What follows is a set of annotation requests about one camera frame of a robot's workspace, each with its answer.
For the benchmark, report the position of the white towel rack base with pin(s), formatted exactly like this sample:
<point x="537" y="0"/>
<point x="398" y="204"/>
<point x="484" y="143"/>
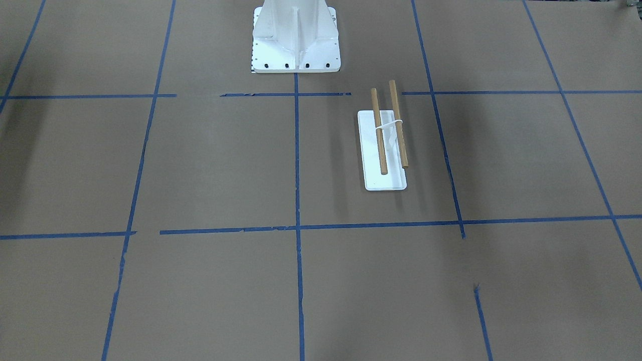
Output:
<point x="395" y="179"/>

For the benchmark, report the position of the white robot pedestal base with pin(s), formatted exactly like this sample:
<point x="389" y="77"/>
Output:
<point x="295" y="37"/>

